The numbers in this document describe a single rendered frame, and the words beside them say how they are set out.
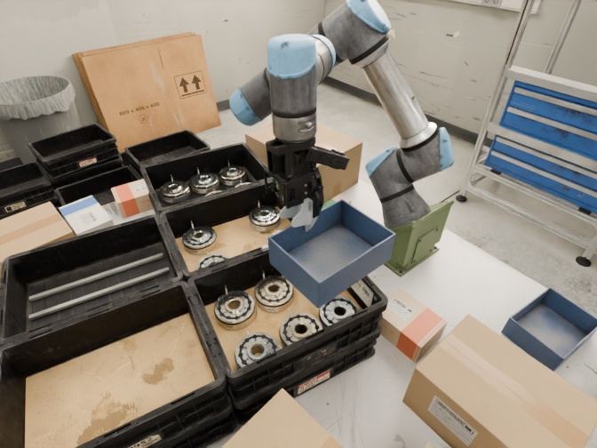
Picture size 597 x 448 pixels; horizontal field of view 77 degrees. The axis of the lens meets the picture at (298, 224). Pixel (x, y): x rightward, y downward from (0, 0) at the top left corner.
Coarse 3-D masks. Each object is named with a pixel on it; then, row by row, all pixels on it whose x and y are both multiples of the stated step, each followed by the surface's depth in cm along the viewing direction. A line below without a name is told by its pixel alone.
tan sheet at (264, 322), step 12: (252, 288) 102; (300, 300) 99; (264, 312) 96; (288, 312) 96; (300, 312) 96; (312, 312) 96; (216, 324) 93; (252, 324) 93; (264, 324) 93; (276, 324) 93; (228, 336) 91; (240, 336) 91; (276, 336) 91; (228, 348) 88; (228, 360) 86
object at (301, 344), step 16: (256, 256) 98; (208, 272) 93; (192, 288) 89; (384, 304) 86; (208, 320) 82; (352, 320) 82; (320, 336) 79; (224, 352) 76; (288, 352) 77; (224, 368) 74; (240, 368) 74; (256, 368) 74
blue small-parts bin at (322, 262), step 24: (336, 216) 83; (360, 216) 78; (288, 240) 76; (312, 240) 81; (336, 240) 81; (360, 240) 81; (384, 240) 71; (288, 264) 69; (312, 264) 75; (336, 264) 75; (360, 264) 69; (312, 288) 66; (336, 288) 68
